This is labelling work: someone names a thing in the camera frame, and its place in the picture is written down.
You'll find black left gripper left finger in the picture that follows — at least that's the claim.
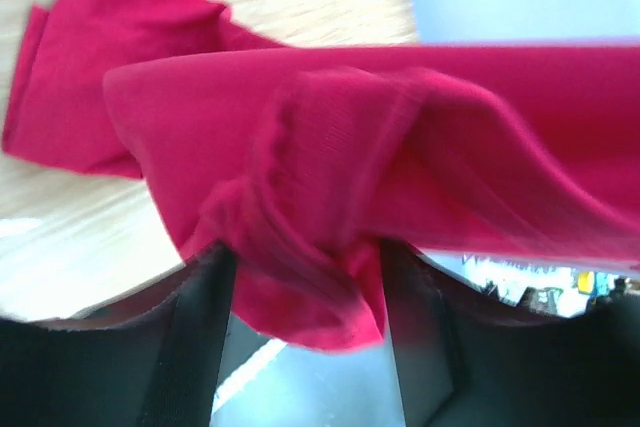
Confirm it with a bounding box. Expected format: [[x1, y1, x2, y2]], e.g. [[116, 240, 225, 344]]
[[1, 244, 236, 426]]

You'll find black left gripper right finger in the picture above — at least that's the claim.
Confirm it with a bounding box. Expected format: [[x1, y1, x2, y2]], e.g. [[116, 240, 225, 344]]
[[381, 241, 639, 426]]

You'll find red t shirt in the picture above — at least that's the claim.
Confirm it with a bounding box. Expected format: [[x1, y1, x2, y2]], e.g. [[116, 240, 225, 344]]
[[2, 0, 639, 351]]

